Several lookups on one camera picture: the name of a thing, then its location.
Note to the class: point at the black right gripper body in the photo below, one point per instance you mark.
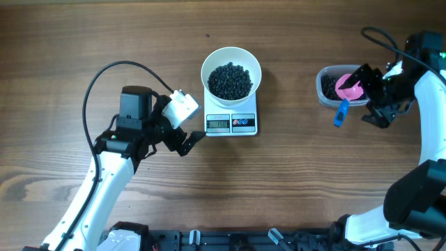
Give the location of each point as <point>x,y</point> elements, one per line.
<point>377,95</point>

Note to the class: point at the black beans in container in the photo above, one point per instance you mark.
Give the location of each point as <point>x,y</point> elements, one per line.
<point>328,88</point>

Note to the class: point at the cream white bowl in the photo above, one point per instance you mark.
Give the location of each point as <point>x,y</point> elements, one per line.
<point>237,56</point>

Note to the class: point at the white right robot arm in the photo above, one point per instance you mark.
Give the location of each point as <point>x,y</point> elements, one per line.
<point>414,206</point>

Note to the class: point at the pink scoop blue handle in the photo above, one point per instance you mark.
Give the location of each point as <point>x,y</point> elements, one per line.
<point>346,95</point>

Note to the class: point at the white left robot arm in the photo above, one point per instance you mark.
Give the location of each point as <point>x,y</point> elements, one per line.
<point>144,120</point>

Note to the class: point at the black beans in bowl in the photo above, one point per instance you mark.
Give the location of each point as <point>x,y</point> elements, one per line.
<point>230,82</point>

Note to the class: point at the clear plastic bean container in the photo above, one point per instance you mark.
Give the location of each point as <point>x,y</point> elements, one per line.
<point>337,71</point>

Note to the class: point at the white digital kitchen scale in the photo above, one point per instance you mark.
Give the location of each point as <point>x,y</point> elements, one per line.
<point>230,121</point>

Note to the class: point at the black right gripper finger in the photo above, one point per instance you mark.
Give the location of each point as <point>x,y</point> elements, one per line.
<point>365,76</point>
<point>379,117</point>

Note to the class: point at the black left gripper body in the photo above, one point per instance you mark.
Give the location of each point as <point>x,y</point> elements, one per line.
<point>178,140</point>

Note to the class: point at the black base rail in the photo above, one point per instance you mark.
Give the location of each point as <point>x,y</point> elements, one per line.
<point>127,236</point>

